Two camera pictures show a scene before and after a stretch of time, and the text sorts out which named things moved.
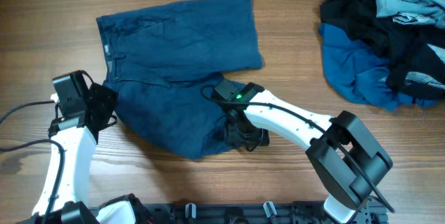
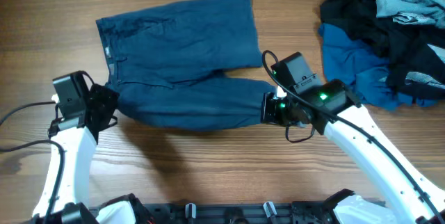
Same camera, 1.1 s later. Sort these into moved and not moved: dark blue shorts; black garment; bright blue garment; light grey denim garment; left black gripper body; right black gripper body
Moved: right black gripper body; dark blue shorts
Not moved: light grey denim garment; left black gripper body; black garment; bright blue garment
